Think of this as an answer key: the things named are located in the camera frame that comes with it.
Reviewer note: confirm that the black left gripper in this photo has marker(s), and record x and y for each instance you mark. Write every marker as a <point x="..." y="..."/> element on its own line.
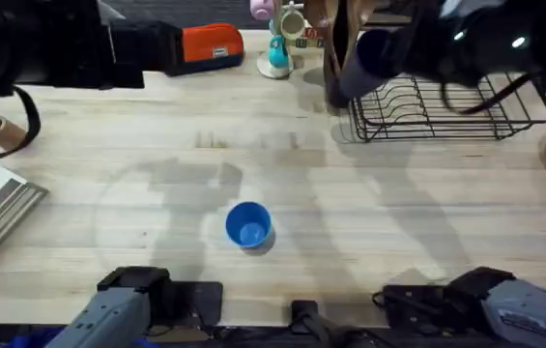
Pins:
<point x="125" y="53"/>

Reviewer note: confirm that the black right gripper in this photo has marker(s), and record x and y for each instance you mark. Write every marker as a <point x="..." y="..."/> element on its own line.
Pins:
<point x="420" y="48"/>

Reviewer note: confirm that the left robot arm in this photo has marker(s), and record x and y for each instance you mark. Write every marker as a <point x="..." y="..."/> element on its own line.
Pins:
<point x="36" y="38"/>

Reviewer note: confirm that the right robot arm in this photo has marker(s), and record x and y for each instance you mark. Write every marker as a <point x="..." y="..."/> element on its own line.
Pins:
<point x="533" y="309"/>

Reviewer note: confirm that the pink cup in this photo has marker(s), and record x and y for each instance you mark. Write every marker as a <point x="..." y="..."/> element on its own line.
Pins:
<point x="262" y="8"/>

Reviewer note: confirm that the teal cup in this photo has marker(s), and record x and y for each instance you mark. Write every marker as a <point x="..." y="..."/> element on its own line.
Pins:
<point x="278" y="53"/>

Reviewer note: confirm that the beige cup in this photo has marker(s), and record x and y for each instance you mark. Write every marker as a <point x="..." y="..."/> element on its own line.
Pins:
<point x="293" y="24"/>

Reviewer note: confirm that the blue plastic cup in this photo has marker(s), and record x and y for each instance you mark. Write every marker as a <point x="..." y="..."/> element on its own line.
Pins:
<point x="248" y="224"/>

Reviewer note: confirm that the orange and navy zip bag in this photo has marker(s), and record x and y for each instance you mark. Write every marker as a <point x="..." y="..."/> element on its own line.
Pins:
<point x="212" y="46"/>

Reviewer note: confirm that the wooden utensil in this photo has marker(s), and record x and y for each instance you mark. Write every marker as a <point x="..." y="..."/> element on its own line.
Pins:
<point x="323" y="14"/>
<point x="362" y="19"/>

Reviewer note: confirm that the toy blocks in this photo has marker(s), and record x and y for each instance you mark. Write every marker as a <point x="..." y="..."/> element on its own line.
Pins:
<point x="312" y="37"/>

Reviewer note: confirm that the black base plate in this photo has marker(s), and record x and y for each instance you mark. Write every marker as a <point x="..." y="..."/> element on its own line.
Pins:
<point x="195" y="302"/>

